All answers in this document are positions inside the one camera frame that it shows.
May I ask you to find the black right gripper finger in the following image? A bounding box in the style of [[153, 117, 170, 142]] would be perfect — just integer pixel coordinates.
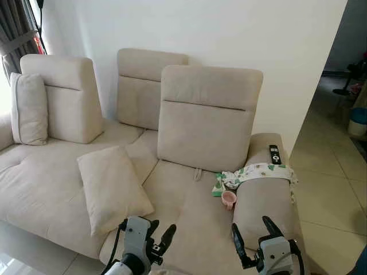
[[262, 215, 285, 239], [231, 223, 253, 269]]

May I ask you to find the large beige pillow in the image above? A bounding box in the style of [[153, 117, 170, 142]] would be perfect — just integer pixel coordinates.
[[77, 146, 155, 237]]

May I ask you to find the beige fabric sofa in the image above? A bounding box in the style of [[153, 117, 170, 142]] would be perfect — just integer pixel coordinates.
[[0, 48, 310, 275]]

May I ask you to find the wide beige sofa backrest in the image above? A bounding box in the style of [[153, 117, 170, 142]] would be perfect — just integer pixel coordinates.
[[157, 64, 264, 174]]

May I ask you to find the recessed beige sofa backrest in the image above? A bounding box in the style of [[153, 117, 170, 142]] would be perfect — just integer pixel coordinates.
[[116, 48, 189, 132]]

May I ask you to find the narrow beige sofa backrest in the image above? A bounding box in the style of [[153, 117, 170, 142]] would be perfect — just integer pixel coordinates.
[[20, 54, 104, 144]]

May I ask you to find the small upright beige pillow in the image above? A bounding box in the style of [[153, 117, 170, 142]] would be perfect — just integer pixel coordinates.
[[10, 72, 49, 146]]

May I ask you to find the black floor fan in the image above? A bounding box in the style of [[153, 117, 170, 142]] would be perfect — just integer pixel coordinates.
[[332, 54, 367, 96]]

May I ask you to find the black floor lamp stand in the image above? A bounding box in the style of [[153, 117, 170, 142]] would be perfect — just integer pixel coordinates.
[[33, 0, 50, 56]]

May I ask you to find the pink cup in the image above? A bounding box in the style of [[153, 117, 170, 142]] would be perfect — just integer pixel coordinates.
[[221, 190, 237, 211]]

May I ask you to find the white green printed cloth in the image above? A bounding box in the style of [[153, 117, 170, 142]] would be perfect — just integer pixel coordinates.
[[212, 163, 298, 199]]

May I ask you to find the black remote control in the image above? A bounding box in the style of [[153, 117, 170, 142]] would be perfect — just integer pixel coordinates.
[[269, 144, 282, 166]]

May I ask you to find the person's dark blue trouser leg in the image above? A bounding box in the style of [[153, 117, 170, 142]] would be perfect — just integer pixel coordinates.
[[349, 246, 367, 275]]

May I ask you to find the blue bin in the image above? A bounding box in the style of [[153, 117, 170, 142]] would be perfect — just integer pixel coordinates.
[[349, 107, 367, 139]]

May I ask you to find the grey curtain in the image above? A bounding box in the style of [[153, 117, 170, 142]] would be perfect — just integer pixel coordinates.
[[0, 0, 42, 82]]

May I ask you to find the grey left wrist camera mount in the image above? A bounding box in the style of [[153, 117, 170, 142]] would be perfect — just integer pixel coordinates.
[[122, 216, 153, 268]]

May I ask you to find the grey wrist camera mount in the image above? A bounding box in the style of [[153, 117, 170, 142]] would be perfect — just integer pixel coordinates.
[[122, 216, 153, 268], [257, 235, 294, 275]]

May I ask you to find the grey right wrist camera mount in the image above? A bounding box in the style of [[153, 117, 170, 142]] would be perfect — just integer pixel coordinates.
[[257, 235, 294, 275]]

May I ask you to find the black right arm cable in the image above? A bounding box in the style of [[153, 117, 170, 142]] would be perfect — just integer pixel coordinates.
[[288, 239, 306, 275]]

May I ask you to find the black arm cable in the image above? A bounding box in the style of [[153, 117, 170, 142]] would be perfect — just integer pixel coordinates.
[[288, 239, 306, 275], [101, 220, 128, 273]]

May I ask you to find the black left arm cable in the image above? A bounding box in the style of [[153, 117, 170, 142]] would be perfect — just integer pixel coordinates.
[[101, 220, 128, 273]]

